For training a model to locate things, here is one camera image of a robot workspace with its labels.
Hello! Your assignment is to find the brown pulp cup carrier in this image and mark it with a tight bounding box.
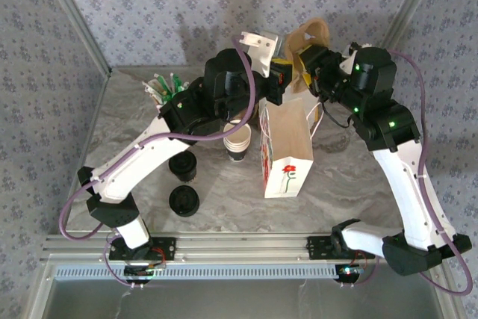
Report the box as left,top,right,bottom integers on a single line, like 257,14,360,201
284,16,332,94

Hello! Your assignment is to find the white flower print paper bag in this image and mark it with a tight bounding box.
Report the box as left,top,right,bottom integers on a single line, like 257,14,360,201
258,97,324,199

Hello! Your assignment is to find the stack of black cup lids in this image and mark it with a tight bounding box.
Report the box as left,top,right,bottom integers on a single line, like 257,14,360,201
167,184,201,218

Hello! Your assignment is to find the right controller board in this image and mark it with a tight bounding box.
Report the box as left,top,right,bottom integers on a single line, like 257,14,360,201
335,263,365,284

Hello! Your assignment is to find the controller board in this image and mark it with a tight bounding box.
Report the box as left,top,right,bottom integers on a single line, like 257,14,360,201
335,263,365,284
123,263,167,285

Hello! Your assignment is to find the left controller board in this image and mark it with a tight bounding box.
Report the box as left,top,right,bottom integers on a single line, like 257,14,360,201
123,263,167,285

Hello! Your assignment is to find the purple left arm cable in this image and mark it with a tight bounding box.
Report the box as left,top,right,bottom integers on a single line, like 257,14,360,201
58,34,261,291

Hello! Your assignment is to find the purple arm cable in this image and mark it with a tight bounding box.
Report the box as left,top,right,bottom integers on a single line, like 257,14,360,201
338,49,472,297
58,34,261,291

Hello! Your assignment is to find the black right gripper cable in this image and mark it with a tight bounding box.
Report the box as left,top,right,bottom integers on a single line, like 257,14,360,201
321,101,360,130

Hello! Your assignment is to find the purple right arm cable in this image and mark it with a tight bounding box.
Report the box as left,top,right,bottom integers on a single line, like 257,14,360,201
338,49,472,297

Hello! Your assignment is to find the aluminium right frame post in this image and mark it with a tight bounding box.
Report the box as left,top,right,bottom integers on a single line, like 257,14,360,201
368,0,446,74

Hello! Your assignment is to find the aluminium frame post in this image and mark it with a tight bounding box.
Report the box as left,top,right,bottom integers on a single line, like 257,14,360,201
368,0,446,74
36,0,114,75

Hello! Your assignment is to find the aluminium left side rail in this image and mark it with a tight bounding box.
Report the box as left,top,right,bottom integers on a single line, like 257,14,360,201
55,72,113,236

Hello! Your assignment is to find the aluminium mounting rail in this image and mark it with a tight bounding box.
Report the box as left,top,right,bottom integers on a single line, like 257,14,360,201
40,232,448,264

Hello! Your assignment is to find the aluminium left frame post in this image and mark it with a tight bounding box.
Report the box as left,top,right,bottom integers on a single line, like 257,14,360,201
36,0,114,75

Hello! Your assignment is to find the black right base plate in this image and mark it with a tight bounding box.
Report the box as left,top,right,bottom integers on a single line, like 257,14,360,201
305,235,376,261

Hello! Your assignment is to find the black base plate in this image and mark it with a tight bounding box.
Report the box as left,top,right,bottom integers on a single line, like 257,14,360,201
108,235,178,261
305,235,376,261

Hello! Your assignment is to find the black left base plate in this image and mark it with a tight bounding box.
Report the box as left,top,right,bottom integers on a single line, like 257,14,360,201
108,235,178,261

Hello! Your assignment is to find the grey slotted cable duct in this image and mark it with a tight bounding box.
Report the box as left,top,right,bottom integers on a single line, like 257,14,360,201
54,263,341,282

